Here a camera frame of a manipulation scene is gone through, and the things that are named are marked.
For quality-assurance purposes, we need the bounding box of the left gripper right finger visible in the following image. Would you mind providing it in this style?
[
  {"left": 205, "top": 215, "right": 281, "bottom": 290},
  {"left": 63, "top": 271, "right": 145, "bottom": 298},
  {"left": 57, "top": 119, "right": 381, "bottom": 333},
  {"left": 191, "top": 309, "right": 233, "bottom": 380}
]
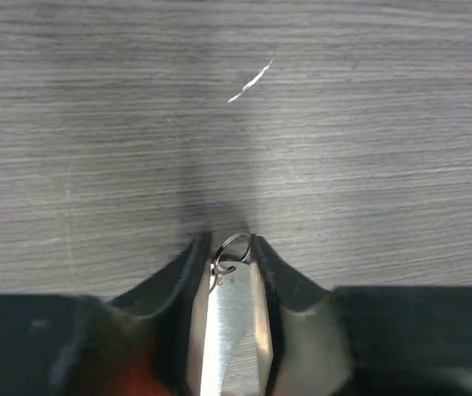
[{"left": 250, "top": 235, "right": 472, "bottom": 395}]

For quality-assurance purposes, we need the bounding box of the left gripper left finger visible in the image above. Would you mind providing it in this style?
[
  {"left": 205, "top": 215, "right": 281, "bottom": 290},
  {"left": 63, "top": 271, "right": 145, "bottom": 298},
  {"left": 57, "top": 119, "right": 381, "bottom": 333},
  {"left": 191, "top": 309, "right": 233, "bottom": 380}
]
[{"left": 0, "top": 233, "right": 212, "bottom": 395}]

